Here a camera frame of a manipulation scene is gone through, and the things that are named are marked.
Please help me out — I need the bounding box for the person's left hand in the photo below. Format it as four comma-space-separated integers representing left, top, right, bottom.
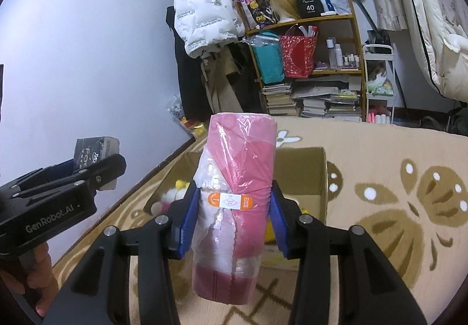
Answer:
0, 242, 61, 318

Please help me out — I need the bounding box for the yellow dog plush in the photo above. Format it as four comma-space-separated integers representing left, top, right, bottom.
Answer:
264, 220, 276, 244

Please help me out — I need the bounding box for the cream folded duvet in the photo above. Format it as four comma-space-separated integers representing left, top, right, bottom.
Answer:
402, 0, 467, 102

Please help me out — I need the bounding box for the pile of books right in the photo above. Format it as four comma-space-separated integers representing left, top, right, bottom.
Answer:
291, 74, 362, 122

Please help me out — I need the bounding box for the white puffer jacket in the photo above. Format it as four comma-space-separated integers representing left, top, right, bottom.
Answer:
174, 0, 245, 59

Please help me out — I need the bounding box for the black hanging coat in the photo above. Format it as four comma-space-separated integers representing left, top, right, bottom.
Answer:
166, 6, 213, 122

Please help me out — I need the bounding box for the white rolling cart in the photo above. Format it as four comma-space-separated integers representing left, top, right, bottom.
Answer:
362, 29, 397, 124

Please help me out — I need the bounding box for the open cardboard box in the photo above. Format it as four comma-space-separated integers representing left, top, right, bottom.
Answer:
144, 147, 328, 266

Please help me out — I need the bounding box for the black face tissue pack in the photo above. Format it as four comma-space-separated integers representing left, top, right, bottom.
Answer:
72, 136, 126, 177

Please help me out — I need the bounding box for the blonde wig head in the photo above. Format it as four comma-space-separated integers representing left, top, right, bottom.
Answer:
266, 0, 301, 23

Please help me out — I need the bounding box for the stack of books left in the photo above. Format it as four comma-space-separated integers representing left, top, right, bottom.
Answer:
262, 82, 299, 117

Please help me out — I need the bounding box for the beige trench coat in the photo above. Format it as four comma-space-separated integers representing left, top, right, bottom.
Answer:
201, 47, 244, 114

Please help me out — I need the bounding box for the pink cloth pack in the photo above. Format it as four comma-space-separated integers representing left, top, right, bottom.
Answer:
192, 112, 277, 305

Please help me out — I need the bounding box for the plastic bag of toys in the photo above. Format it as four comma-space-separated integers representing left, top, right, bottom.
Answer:
167, 95, 208, 139

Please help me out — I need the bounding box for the black box marked 40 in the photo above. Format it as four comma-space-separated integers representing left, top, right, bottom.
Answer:
296, 0, 324, 19

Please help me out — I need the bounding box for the purple patterned pouch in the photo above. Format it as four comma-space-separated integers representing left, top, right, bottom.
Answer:
237, 0, 277, 29

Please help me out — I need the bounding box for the beige patterned carpet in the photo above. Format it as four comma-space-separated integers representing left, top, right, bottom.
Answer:
54, 117, 467, 324

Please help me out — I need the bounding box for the teal bag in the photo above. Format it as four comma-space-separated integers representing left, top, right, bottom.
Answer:
243, 31, 285, 84

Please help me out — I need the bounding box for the wooden bookshelf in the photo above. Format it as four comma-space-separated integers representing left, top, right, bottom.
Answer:
246, 0, 366, 121

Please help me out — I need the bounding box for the white fluffy yellow plush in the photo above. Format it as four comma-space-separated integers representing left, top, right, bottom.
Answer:
150, 180, 190, 216

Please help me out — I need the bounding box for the red patterned bag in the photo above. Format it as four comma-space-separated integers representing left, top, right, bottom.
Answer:
279, 25, 318, 79

